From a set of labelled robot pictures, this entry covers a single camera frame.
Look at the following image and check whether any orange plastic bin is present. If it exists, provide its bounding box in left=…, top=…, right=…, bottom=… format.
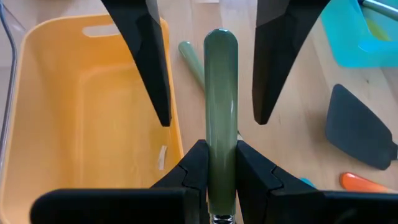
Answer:
left=0, top=14, right=184, bottom=224

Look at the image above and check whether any orange-tipped white peeler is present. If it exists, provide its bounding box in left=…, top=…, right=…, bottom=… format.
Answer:
left=339, top=172, right=391, bottom=194

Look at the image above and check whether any clear plastic bin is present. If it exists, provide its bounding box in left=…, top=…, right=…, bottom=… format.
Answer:
left=0, top=0, right=27, bottom=169

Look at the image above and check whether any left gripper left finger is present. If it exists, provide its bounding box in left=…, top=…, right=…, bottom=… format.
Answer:
left=150, top=139, right=210, bottom=224

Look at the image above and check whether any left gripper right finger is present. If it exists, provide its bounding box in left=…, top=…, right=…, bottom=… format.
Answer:
left=236, top=139, right=326, bottom=224

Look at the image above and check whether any teal plastic bin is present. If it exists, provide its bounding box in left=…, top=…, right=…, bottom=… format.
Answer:
left=320, top=0, right=398, bottom=68

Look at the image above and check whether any thin black utensil teal tip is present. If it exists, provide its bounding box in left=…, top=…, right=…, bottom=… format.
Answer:
left=299, top=177, right=317, bottom=190

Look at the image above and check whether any green-handled steel knife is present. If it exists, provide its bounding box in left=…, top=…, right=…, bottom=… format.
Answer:
left=203, top=28, right=239, bottom=224
left=177, top=40, right=206, bottom=91

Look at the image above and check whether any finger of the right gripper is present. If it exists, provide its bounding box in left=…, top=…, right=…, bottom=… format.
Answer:
left=101, top=0, right=172, bottom=128
left=251, top=0, right=331, bottom=126

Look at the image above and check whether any black solid turner red button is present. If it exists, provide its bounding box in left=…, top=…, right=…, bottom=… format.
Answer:
left=325, top=83, right=398, bottom=171

